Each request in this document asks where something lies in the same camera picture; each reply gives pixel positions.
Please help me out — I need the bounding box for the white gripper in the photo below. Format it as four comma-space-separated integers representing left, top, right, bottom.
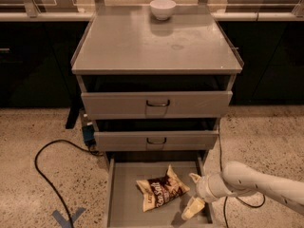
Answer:
181, 173, 233, 220

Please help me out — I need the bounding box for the brown chip bag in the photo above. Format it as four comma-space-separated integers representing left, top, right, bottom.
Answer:
136, 165, 190, 212

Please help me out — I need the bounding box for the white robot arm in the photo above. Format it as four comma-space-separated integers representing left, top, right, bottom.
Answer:
181, 161, 304, 220

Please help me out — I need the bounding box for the grey bottom drawer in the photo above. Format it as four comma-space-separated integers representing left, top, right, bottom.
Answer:
104, 158, 216, 228

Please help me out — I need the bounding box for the grey drawer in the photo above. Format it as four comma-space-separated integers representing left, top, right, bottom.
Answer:
94, 118, 218, 151
82, 75, 232, 120
104, 158, 216, 228

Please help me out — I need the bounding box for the grey middle drawer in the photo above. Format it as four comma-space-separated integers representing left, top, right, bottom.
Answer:
94, 118, 218, 151

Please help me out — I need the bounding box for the grey drawer cabinet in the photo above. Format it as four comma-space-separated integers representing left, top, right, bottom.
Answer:
72, 5, 243, 159

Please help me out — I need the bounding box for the grey top drawer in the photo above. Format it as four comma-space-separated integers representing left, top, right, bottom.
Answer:
82, 75, 232, 120

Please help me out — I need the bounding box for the dark back counter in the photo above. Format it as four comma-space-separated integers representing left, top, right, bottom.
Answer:
0, 21, 304, 107

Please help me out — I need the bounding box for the blue power box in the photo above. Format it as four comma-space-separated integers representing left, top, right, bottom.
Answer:
82, 124, 96, 147

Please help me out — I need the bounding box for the blue tape floor mark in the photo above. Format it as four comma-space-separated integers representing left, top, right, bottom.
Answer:
51, 206, 87, 228

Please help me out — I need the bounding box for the white bowl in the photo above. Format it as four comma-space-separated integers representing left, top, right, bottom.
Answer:
149, 0, 177, 20

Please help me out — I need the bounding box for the black cable left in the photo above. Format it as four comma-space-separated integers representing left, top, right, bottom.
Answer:
33, 139, 105, 228

